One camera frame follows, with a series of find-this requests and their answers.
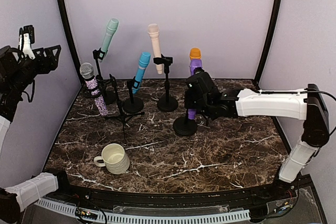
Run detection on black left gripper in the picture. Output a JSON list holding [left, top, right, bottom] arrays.
[[10, 45, 62, 92]]

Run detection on black stand of purple microphone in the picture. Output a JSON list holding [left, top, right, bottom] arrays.
[[173, 116, 197, 136]]

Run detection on orange microphone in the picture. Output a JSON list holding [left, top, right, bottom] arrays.
[[190, 48, 202, 60]]

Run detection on beige pink microphone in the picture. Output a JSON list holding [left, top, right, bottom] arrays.
[[148, 23, 163, 74]]

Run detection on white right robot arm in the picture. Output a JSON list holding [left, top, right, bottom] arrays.
[[185, 70, 335, 200]]

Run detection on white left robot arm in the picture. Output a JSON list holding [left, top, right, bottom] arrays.
[[1, 45, 74, 223]]

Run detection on glitter purple silver microphone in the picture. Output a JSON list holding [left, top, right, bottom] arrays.
[[79, 62, 108, 116]]

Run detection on blue microphone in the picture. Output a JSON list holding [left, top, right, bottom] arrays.
[[132, 52, 151, 94]]

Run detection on black stand of blue microphone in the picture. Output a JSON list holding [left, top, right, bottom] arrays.
[[122, 78, 144, 113]]

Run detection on black stand of green microphone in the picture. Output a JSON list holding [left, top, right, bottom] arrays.
[[92, 49, 116, 105]]

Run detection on mint green microphone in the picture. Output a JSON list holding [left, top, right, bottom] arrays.
[[99, 18, 119, 62]]

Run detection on black tripod microphone stand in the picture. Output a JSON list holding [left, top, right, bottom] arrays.
[[83, 73, 145, 146]]

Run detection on cream ceramic mug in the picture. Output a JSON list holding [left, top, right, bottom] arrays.
[[93, 143, 130, 175]]

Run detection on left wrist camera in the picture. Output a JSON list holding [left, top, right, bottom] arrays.
[[18, 25, 35, 60]]

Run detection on left black frame post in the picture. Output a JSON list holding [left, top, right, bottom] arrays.
[[57, 0, 83, 85]]

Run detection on black frame post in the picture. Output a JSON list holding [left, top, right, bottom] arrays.
[[254, 0, 281, 86], [57, 0, 83, 85]]

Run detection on black front table rail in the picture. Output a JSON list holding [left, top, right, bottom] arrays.
[[47, 182, 298, 209]]

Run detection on right black frame post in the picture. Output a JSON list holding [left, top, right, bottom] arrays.
[[254, 0, 281, 86]]

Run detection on white slotted cable duct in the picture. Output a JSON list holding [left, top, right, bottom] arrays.
[[35, 198, 250, 224]]

